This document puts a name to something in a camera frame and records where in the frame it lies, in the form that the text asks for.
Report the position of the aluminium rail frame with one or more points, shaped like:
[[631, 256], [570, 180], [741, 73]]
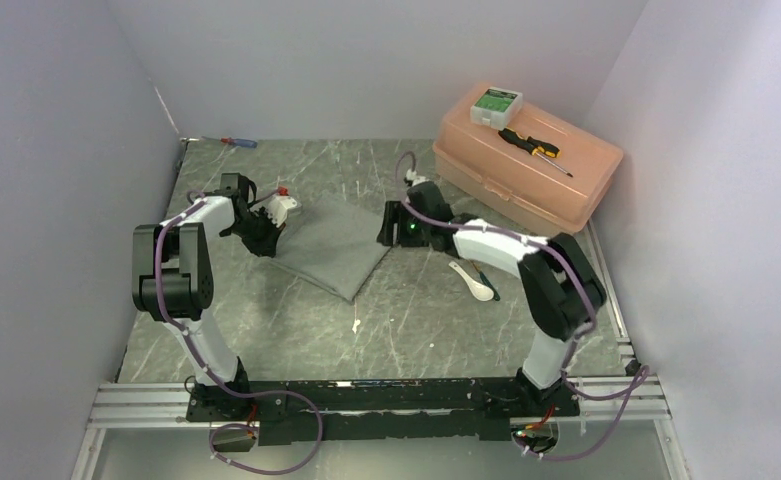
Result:
[[159, 406]]

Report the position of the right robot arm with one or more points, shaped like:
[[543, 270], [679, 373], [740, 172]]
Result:
[[562, 290]]

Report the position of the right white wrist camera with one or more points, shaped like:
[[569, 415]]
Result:
[[412, 178]]

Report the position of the grey cloth napkin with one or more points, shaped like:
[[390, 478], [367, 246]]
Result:
[[332, 244]]

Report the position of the pink plastic toolbox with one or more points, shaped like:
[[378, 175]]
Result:
[[520, 186]]

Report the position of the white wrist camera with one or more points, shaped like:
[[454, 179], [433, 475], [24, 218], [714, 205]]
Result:
[[280, 206], [412, 178]]

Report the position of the red blue screwdriver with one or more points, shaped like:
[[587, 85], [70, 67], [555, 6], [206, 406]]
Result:
[[235, 142]]

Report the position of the gold spoon teal handle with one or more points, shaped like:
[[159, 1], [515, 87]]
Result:
[[485, 281]]

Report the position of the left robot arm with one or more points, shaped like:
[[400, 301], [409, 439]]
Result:
[[173, 279]]

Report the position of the black yellow screwdriver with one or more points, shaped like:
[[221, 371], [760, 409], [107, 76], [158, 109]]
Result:
[[544, 150]]

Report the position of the small green white box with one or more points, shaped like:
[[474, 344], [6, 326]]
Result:
[[496, 108]]

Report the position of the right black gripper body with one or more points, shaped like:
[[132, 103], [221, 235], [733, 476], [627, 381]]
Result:
[[411, 232]]

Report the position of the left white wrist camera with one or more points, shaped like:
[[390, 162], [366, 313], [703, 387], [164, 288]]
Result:
[[280, 206]]

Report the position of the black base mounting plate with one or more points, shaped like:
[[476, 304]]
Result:
[[488, 408]]

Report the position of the white ceramic spoon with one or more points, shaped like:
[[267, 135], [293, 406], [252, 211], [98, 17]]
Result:
[[478, 290]]

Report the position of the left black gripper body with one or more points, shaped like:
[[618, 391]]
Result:
[[258, 232]]

